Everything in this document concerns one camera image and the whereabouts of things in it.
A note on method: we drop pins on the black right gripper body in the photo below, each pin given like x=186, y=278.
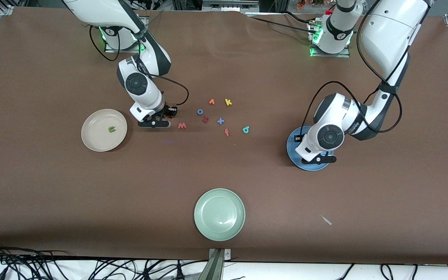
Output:
x=166, y=112

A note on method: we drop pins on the red foam letter w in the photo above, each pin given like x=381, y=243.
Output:
x=182, y=126

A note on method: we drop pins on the teal foam letter b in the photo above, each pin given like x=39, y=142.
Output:
x=245, y=130

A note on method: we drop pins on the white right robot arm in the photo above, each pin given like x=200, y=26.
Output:
x=103, y=9

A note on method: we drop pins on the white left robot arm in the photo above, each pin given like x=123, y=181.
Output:
x=387, y=27

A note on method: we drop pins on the blue plate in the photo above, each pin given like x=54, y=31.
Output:
x=292, y=153

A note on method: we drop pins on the dark red foam letter h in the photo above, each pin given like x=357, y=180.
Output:
x=205, y=120

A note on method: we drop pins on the yellow foam letter k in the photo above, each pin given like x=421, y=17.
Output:
x=228, y=102

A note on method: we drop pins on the beige brown plate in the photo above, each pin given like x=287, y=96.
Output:
x=99, y=140

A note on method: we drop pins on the white tape scrap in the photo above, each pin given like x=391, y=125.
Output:
x=326, y=220

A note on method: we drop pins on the brown paper table cover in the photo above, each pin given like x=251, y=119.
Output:
x=224, y=175

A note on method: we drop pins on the pale green plate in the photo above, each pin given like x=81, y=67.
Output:
x=219, y=214

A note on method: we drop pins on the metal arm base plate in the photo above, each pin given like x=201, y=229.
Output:
x=331, y=55
x=125, y=50

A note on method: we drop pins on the grey metal frame bracket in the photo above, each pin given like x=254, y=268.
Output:
x=228, y=6

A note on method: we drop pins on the aluminium profile with bracket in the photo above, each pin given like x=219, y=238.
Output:
x=214, y=268

